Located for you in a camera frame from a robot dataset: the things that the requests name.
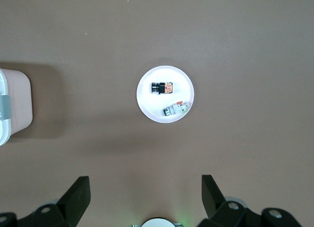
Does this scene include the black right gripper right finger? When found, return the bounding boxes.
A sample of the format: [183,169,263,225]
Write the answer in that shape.
[198,174,305,227]

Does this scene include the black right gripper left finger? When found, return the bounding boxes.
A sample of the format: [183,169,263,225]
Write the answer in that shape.
[0,176,92,227]

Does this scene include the orange black push-button switch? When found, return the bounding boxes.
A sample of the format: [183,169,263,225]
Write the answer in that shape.
[150,81,174,95]

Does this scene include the white lidded storage box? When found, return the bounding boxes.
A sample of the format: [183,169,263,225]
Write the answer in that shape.
[0,68,33,147]

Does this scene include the grey box lid latch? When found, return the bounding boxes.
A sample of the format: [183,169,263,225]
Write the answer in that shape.
[0,95,11,121]

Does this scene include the pale pink round plate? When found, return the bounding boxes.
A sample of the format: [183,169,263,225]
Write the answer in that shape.
[136,65,195,124]

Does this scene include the brown table cover sheet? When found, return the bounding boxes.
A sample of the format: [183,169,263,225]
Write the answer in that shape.
[0,0,314,227]

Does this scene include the green white push-button switch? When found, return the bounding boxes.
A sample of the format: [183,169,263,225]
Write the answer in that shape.
[162,101,192,116]

